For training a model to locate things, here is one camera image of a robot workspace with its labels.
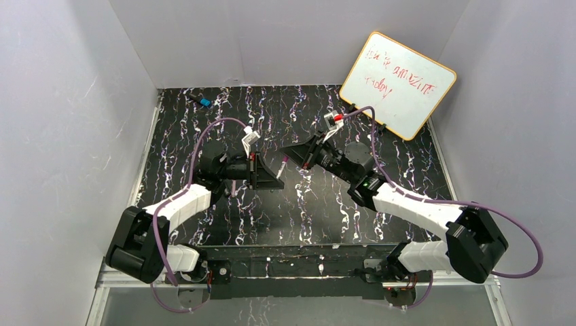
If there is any white pen green tip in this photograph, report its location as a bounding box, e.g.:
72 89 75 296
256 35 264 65
276 166 284 179

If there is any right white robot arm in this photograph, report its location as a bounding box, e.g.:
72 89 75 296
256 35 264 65
281 132 509 283

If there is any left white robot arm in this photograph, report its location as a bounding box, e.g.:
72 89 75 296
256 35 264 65
105 151 284 284

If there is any blue capped black marker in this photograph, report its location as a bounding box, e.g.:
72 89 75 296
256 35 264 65
189 94 212 107

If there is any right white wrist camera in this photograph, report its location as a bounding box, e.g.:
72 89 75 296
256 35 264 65
323 110 344 143

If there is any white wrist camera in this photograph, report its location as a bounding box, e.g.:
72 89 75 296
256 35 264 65
323 110 344 143
241 126 261 156

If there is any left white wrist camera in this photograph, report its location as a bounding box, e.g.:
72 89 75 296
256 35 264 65
241 126 261 156

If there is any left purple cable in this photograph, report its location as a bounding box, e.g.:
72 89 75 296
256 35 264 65
150 117 249 314

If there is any purple cable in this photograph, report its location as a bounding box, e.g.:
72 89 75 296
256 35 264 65
150 117 249 314
342 106 544 309

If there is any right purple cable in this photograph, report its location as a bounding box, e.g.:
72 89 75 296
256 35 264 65
342 106 544 309

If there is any white whiteboard orange frame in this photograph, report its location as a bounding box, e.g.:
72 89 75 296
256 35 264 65
339 31 457 141

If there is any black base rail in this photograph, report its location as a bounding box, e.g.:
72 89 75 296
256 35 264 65
96 242 460 302

